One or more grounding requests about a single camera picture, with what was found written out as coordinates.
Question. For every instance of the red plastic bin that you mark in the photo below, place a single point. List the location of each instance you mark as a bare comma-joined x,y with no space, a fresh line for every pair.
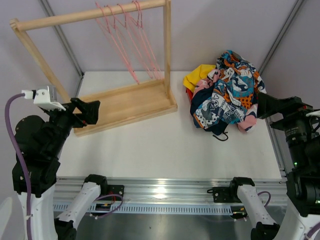
189,94

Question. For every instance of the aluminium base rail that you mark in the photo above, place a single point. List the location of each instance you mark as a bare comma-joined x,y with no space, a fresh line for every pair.
168,196

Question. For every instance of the blue orange patterned shorts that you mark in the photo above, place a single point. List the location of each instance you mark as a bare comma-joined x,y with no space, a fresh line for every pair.
232,92

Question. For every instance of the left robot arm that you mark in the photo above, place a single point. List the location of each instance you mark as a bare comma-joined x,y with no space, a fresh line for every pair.
37,144

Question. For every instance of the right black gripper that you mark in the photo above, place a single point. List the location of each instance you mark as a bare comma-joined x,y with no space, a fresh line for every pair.
267,105

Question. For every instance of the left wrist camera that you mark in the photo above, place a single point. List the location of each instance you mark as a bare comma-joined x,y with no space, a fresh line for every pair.
44,97

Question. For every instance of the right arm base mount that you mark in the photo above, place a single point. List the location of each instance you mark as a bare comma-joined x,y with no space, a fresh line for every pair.
228,194

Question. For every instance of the pink patterned shorts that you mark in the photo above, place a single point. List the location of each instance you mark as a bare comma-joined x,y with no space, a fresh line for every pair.
247,117

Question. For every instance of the pink hanger of camouflage shorts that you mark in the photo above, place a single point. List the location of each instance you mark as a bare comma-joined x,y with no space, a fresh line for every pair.
150,42

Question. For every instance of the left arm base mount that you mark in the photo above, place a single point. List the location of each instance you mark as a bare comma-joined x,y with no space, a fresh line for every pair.
112,193

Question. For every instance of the pink hanger of yellow shorts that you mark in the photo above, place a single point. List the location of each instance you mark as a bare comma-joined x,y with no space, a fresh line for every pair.
141,52

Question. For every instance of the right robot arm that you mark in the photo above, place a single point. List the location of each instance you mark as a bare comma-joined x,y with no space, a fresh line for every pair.
300,123

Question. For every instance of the yellow shorts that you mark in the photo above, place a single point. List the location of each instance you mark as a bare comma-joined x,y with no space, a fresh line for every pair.
190,80

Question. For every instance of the wooden clothes rack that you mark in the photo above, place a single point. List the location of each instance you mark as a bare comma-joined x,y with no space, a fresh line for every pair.
120,106

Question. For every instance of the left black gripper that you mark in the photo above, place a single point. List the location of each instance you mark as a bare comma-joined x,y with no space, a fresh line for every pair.
89,114

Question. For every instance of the navy blue shorts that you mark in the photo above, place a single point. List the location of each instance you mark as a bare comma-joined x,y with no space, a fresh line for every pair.
204,115

